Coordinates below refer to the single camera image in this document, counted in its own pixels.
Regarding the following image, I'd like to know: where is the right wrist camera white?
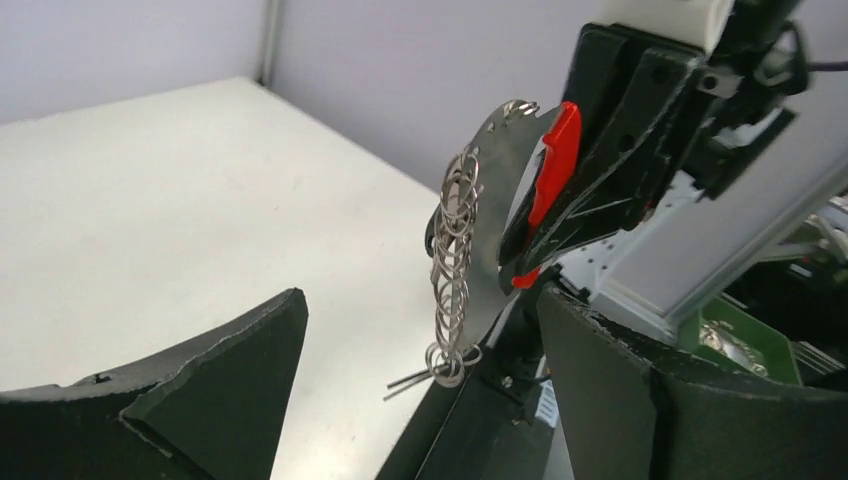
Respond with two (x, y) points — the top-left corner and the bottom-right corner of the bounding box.
(595, 0), (734, 54)

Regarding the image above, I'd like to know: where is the aluminium frame post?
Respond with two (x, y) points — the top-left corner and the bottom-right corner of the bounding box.
(662, 158), (848, 326)
(257, 0), (284, 89)

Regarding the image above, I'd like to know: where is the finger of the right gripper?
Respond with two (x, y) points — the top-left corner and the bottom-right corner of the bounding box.
(499, 23), (703, 293)

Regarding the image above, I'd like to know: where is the green parts bin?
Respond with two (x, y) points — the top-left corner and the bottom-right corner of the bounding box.
(677, 295), (802, 385)

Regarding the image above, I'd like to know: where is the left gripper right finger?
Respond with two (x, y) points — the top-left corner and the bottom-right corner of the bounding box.
(536, 283), (847, 479)

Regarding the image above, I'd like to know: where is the right aluminium frame post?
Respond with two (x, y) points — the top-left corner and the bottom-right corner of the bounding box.
(662, 158), (848, 326)

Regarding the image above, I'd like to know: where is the grey red keyring holder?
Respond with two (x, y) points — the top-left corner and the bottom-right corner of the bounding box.
(387, 99), (582, 398)

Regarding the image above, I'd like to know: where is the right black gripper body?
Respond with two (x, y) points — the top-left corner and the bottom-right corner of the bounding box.
(676, 1), (811, 200)

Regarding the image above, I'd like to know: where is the left aluminium frame post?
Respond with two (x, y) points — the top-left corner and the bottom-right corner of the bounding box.
(257, 0), (284, 89)

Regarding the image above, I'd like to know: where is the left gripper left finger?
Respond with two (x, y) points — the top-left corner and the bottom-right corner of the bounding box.
(1, 288), (309, 479)

